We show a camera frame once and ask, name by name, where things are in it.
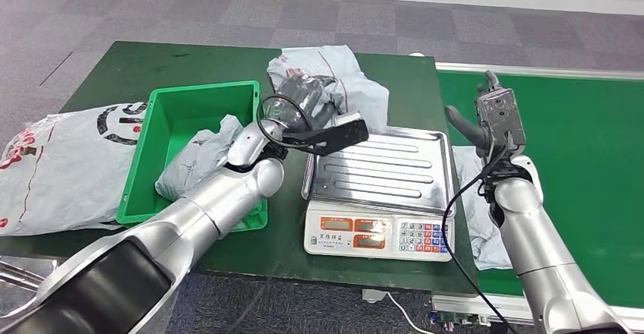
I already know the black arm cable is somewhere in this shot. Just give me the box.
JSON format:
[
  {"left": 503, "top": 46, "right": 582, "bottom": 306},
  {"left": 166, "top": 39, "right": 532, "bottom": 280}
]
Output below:
[
  {"left": 440, "top": 140, "right": 519, "bottom": 334},
  {"left": 256, "top": 93, "right": 315, "bottom": 144}
]

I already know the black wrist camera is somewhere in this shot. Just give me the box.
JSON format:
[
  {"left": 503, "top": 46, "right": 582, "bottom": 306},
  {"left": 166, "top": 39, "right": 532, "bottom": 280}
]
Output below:
[
  {"left": 281, "top": 112, "right": 371, "bottom": 158},
  {"left": 475, "top": 87, "right": 527, "bottom": 152}
]

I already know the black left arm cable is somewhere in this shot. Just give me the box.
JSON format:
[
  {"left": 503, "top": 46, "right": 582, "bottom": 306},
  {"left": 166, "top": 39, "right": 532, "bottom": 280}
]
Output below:
[{"left": 256, "top": 93, "right": 315, "bottom": 144}]

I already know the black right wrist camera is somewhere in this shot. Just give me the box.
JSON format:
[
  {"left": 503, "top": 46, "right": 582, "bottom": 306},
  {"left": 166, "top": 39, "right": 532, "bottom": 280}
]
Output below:
[{"left": 475, "top": 87, "right": 527, "bottom": 152}]

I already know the green circuit board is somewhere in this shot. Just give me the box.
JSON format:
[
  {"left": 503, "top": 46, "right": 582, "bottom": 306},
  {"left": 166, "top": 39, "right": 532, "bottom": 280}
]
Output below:
[{"left": 430, "top": 311, "right": 479, "bottom": 329}]

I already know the aluminium conveyor side rail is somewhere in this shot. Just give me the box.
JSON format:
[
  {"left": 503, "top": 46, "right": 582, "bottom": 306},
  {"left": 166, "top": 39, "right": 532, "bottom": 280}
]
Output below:
[
  {"left": 434, "top": 61, "right": 644, "bottom": 80},
  {"left": 430, "top": 294, "right": 644, "bottom": 334}
]

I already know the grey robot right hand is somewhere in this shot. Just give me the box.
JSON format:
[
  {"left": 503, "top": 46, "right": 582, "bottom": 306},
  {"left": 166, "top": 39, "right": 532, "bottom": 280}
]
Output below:
[{"left": 444, "top": 70, "right": 501, "bottom": 170}]

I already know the white electronic scale body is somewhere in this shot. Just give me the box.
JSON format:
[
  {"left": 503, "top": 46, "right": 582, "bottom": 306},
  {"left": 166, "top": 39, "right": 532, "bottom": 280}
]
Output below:
[{"left": 303, "top": 206, "right": 455, "bottom": 263}]

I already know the white power cable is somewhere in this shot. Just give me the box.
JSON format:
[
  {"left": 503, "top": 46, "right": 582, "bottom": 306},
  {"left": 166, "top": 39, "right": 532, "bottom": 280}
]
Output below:
[{"left": 386, "top": 291, "right": 426, "bottom": 334}]

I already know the green conveyor belt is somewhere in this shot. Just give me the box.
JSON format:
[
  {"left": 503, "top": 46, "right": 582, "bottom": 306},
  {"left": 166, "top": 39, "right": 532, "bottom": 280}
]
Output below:
[{"left": 436, "top": 70, "right": 644, "bottom": 308}]

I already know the green plastic crate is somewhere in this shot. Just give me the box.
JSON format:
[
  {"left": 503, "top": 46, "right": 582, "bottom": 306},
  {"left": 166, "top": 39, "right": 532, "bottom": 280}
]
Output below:
[{"left": 116, "top": 80, "right": 269, "bottom": 233}]

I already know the chrome chair base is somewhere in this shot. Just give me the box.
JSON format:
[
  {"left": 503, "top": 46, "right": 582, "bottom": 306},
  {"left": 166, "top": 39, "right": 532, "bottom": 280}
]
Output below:
[{"left": 0, "top": 256, "right": 56, "bottom": 317}]

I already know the large white printed bag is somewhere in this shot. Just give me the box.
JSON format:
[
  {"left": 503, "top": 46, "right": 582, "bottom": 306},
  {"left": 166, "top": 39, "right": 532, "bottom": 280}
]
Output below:
[{"left": 0, "top": 102, "right": 148, "bottom": 237}]

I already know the grey parcel with red print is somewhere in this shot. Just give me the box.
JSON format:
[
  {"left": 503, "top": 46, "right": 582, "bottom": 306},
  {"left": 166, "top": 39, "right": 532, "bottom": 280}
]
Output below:
[
  {"left": 267, "top": 45, "right": 391, "bottom": 134},
  {"left": 154, "top": 114, "right": 245, "bottom": 202},
  {"left": 451, "top": 145, "right": 514, "bottom": 271}
]

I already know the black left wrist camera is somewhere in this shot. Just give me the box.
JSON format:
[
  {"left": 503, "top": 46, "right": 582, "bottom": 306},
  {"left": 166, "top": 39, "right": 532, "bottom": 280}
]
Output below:
[{"left": 281, "top": 112, "right": 371, "bottom": 158}]

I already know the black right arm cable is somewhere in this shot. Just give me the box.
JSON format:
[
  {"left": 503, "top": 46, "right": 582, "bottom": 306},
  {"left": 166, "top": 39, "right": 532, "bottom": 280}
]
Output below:
[{"left": 440, "top": 140, "right": 519, "bottom": 334}]

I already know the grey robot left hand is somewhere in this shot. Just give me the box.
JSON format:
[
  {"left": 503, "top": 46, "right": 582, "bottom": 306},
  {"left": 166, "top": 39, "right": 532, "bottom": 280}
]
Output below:
[{"left": 261, "top": 69, "right": 346, "bottom": 133}]

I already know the white table foot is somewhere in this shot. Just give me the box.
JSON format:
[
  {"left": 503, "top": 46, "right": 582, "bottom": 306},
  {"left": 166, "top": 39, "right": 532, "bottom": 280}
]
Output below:
[{"left": 361, "top": 288, "right": 388, "bottom": 304}]

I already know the steel scale tray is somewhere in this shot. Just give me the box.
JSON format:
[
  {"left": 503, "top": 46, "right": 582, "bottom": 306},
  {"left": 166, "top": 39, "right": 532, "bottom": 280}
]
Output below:
[{"left": 301, "top": 125, "right": 456, "bottom": 217}]

